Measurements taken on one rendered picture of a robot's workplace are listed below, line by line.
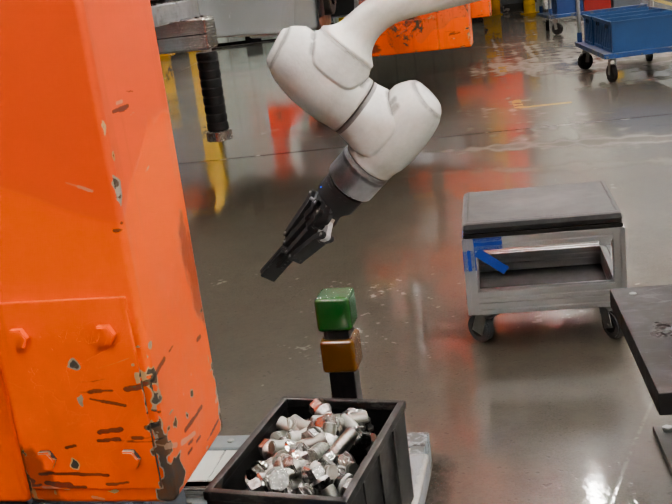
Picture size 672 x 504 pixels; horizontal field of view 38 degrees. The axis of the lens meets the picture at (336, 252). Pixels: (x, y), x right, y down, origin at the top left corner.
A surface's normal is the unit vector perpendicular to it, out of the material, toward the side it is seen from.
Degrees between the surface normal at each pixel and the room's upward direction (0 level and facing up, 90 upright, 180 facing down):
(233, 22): 103
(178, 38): 90
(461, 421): 0
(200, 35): 90
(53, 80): 90
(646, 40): 90
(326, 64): 82
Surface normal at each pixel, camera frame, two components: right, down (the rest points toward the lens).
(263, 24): 0.45, 0.35
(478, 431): -0.12, -0.95
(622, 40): -0.03, 0.29
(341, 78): 0.21, 0.22
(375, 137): -0.20, 0.47
